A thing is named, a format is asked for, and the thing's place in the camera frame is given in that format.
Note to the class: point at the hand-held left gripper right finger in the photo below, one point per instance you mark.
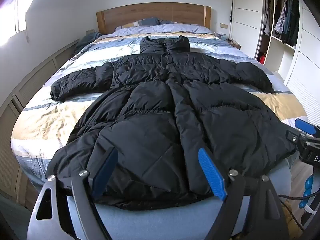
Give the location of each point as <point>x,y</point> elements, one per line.
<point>211,173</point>

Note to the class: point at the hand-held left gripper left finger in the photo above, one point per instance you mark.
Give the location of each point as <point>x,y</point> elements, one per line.
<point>105,173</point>

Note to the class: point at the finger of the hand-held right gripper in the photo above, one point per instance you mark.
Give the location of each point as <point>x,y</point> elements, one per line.
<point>305,127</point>
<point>293,136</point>

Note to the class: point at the black puffer jacket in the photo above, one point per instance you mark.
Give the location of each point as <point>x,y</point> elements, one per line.
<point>155,120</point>

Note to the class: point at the hanging dark clothes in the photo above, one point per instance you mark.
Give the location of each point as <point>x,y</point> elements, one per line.
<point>287,17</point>

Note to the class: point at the hanging light clothes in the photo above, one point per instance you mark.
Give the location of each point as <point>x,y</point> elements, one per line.
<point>268,17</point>

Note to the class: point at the person's right hand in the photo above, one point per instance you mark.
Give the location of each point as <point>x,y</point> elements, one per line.
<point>307,191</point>

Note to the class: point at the grey-blue mattress sheet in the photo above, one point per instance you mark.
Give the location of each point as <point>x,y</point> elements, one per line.
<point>160,225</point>

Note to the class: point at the bed with striped duvet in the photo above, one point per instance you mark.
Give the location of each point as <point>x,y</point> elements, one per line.
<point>50,120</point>

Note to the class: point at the red item in wardrobe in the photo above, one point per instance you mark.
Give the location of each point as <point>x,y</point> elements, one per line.
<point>261,59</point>

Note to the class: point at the white wardrobe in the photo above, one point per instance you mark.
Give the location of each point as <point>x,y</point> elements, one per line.
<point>246,25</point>

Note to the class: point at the small items on nightstand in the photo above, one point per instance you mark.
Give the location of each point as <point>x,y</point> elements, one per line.
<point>223,36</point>

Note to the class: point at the grey-blue crumpled blanket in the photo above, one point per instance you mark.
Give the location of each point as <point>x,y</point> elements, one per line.
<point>86,41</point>

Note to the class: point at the wooden bed headboard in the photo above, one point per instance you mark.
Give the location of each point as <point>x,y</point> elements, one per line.
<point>155,11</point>

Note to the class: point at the window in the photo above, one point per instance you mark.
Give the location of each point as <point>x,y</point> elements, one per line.
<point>15,17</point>

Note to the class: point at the beige louvred wall cabinet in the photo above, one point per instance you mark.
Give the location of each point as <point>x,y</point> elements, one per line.
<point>30,80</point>

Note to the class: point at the beige wall switch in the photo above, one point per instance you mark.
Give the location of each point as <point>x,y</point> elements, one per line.
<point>223,25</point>

